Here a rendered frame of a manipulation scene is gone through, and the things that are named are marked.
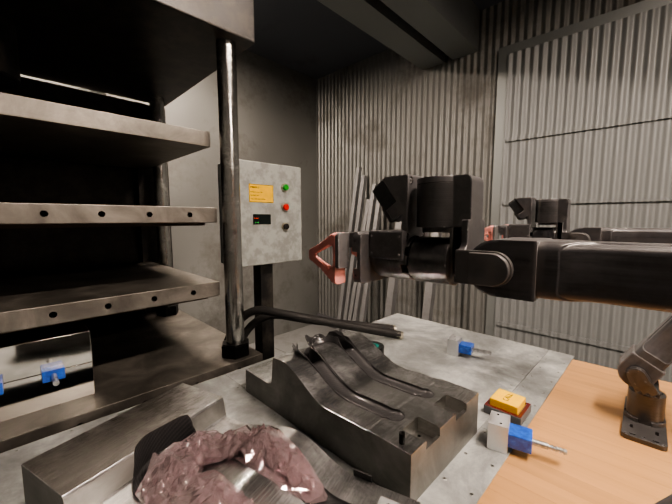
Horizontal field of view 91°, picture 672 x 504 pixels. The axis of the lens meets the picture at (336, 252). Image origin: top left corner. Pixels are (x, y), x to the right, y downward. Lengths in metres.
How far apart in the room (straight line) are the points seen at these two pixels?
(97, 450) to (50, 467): 0.05
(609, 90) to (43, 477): 2.83
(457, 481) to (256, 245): 0.98
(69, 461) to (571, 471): 0.82
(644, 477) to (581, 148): 2.09
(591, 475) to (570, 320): 1.94
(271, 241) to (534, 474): 1.06
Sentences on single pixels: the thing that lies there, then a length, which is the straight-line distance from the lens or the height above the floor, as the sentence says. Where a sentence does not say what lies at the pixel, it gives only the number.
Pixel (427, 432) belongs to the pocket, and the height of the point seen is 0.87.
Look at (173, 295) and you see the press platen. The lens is 1.14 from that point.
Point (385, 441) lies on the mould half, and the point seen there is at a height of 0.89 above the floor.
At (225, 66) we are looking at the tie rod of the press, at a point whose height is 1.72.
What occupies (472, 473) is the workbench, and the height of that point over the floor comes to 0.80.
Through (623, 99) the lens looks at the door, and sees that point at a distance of 2.71.
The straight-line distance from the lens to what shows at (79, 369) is 1.13.
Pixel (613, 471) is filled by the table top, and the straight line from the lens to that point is 0.87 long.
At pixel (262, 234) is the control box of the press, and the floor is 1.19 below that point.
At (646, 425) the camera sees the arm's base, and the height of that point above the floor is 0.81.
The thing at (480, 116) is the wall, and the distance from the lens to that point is 2.94.
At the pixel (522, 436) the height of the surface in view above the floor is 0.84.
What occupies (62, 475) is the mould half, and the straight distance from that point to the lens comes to 0.65.
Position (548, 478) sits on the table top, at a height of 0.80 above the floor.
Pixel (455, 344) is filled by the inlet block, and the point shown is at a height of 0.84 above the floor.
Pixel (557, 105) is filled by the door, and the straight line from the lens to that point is 2.76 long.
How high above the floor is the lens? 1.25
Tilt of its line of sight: 6 degrees down
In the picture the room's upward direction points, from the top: straight up
